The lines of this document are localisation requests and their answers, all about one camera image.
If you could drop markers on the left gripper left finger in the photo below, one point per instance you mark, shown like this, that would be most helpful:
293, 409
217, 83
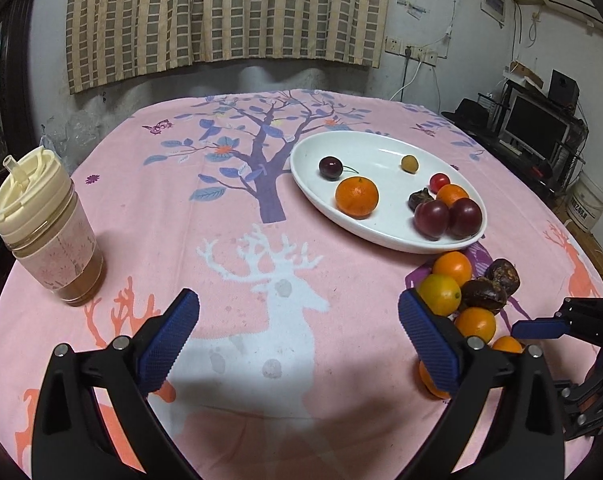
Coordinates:
70, 439

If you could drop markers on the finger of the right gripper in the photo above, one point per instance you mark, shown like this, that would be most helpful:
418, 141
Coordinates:
540, 328

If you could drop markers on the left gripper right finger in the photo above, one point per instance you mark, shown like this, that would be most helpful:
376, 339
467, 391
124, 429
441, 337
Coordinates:
525, 438

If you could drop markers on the large dark plum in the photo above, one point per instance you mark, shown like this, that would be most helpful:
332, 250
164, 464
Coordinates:
431, 219

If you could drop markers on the large front tangerine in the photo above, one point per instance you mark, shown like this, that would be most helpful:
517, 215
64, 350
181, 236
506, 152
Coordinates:
357, 197

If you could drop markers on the dark cherry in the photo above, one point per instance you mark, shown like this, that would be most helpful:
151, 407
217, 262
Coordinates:
330, 168

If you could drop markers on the small dark mangosteen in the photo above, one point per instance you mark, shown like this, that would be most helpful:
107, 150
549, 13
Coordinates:
419, 197

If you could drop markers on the red cherry tomato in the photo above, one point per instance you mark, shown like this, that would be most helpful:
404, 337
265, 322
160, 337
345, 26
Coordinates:
437, 182

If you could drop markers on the large mangosteen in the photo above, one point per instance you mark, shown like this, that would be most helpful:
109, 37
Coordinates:
503, 272

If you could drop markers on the dark passion fruit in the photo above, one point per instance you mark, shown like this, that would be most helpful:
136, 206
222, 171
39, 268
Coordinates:
484, 294

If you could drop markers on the yellow orange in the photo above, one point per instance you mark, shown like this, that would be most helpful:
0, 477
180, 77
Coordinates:
440, 293
476, 322

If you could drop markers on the middle small orange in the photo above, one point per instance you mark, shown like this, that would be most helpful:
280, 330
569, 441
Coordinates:
455, 265

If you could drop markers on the white plastic bucket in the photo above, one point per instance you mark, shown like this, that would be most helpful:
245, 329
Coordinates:
585, 202

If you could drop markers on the right orange tangerine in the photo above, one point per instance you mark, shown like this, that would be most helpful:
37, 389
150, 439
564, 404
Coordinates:
450, 193

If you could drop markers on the white oval plate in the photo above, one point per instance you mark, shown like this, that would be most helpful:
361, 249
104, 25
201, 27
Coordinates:
378, 159

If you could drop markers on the computer monitor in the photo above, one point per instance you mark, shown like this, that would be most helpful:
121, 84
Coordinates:
533, 128

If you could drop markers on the black hat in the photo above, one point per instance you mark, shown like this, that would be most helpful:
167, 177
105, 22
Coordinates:
469, 115

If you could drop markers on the cream lidded drink cup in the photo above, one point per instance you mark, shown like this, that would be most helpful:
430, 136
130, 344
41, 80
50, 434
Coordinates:
44, 225

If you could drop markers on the pink deer tablecloth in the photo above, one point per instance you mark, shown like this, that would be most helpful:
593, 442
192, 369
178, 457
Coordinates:
298, 367

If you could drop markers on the black speaker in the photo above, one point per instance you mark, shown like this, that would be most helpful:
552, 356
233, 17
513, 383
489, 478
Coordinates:
564, 92

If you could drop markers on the striped beige curtain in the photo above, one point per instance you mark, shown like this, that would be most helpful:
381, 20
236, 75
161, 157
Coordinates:
115, 40

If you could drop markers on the wall power strip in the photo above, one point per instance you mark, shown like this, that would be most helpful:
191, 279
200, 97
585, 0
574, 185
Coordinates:
426, 55

